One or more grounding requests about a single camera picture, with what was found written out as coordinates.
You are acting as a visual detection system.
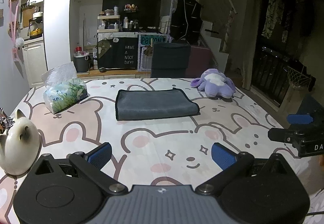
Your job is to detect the purple and grey towel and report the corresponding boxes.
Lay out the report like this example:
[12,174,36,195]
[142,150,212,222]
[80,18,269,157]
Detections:
[115,88,200,121]

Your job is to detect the cream ceramic cat figurine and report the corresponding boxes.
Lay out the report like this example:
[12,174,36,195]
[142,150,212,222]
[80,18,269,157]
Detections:
[1,109,41,176]

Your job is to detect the floral tissue pack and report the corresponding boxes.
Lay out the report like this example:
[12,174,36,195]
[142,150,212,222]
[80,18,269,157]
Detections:
[41,62,88,114]

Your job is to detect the purple plush bunny toy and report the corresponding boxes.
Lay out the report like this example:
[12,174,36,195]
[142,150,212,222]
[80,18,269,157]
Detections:
[191,68,236,99]

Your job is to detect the wooden low drawer cabinet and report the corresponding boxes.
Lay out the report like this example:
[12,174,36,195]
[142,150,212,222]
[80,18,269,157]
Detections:
[77,69,150,80]

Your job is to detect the brown tray with keys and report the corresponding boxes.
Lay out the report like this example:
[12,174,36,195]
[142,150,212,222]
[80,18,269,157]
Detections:
[0,108,15,134]

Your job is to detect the dark grey trash bin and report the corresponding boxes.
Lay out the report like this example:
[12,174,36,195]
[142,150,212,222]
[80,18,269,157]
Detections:
[74,55,90,73]

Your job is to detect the maroon chair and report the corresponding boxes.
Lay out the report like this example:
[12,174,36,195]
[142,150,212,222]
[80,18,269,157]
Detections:
[186,45,217,78]

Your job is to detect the black have a nice day cloth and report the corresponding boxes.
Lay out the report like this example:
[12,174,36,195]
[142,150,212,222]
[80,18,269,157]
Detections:
[97,37,138,69]

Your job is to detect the dark blue chair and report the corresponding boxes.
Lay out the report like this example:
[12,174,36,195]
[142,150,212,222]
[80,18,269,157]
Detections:
[150,43,191,78]

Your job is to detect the white kitchen cabinet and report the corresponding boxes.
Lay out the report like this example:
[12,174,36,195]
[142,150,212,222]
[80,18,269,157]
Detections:
[22,38,48,88]

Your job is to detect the teal poison sign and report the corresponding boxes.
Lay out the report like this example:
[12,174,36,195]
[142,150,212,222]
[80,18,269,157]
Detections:
[140,34,166,46]

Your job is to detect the white tiered shelf rack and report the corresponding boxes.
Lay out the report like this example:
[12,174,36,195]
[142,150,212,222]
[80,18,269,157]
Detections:
[97,15,120,33]

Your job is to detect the black hanging jacket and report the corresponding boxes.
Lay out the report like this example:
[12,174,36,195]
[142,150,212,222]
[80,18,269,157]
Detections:
[170,0,203,45]

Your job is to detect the pink hanging lanyard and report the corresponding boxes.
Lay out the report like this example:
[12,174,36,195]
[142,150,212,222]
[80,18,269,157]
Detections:
[8,0,22,61]

